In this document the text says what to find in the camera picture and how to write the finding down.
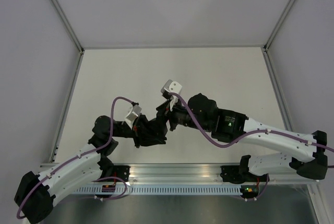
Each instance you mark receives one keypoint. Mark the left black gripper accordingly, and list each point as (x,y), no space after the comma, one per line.
(144,135)

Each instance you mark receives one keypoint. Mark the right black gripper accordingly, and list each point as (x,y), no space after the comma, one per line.
(164,112)

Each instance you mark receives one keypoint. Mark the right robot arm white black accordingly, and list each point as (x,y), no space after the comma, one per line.
(303,154)

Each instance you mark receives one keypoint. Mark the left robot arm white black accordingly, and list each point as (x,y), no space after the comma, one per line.
(38,194)

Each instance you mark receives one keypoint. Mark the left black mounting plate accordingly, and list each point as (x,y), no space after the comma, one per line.
(121,171)

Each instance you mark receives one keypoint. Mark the black mounting plate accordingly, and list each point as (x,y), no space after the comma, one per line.
(236,175)
(121,171)

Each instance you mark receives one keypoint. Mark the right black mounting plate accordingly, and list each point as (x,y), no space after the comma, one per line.
(236,175)

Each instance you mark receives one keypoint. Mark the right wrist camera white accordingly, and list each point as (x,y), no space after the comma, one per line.
(171,87)

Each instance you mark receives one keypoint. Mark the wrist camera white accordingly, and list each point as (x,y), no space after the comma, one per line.
(132,115)
(171,87)

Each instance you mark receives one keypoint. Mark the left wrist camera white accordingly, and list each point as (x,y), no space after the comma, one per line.
(132,115)

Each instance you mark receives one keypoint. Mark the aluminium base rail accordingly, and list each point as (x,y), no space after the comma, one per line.
(195,173)

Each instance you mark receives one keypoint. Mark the white slotted cable duct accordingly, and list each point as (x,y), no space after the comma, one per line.
(95,189)

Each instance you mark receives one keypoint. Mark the left aluminium frame post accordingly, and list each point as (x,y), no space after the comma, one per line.
(66,24)

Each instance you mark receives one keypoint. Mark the aluminium frame post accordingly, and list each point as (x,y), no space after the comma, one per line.
(279,24)
(66,24)

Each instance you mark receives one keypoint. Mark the right aluminium frame post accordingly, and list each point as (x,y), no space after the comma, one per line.
(279,24)

